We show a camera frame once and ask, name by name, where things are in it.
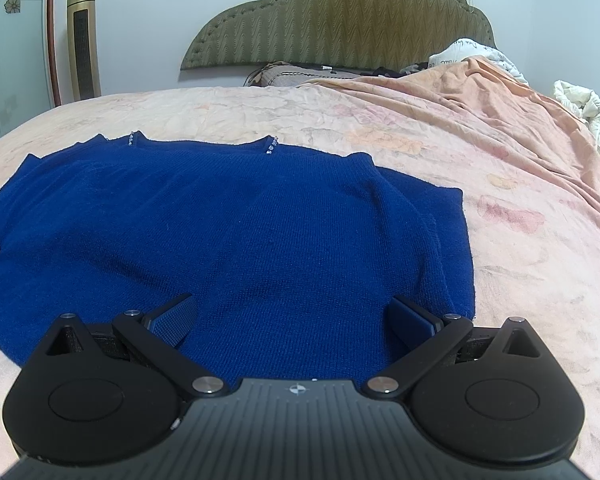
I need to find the pink floral bed sheet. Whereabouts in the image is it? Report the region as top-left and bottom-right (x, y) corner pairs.
(0, 84), (600, 468)

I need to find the white crumpled quilt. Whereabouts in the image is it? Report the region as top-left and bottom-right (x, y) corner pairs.
(552, 80), (600, 162)

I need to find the olive padded headboard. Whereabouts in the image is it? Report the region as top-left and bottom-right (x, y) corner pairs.
(180, 0), (496, 79)

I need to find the glass door with flower decals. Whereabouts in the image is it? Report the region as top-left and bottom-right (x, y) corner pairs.
(0, 0), (62, 153)

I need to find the blue beaded knit sweater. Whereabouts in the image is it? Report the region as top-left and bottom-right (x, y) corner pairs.
(0, 130), (477, 380)

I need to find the white printed pillow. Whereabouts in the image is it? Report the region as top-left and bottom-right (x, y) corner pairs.
(427, 37), (529, 84)

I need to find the peach blanket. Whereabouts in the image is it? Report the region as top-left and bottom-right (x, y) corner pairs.
(300, 57), (600, 281)

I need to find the grey pillow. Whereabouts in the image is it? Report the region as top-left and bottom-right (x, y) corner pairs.
(252, 61), (342, 89)

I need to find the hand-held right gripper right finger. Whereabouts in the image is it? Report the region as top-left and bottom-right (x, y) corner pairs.
(361, 295), (546, 400)

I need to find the dark cloth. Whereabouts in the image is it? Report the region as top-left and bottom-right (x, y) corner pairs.
(374, 62), (431, 79)

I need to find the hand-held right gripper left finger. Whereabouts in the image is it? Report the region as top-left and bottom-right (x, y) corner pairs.
(45, 294), (232, 401)

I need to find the gold tower heater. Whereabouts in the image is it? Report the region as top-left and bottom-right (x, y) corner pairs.
(66, 0), (103, 101)

